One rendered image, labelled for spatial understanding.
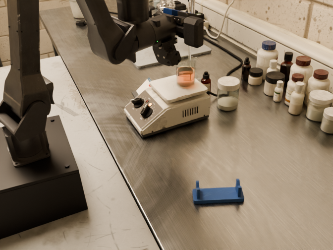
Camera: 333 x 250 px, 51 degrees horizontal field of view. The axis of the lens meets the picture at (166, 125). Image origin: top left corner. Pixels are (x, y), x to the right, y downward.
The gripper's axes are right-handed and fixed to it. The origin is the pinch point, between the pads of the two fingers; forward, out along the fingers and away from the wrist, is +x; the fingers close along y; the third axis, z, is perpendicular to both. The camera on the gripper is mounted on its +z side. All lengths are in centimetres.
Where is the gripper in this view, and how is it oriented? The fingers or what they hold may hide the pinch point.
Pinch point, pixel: (185, 19)
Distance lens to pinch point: 86.5
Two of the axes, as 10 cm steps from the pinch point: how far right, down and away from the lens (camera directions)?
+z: 0.5, 8.3, 5.5
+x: 7.2, -4.1, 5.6
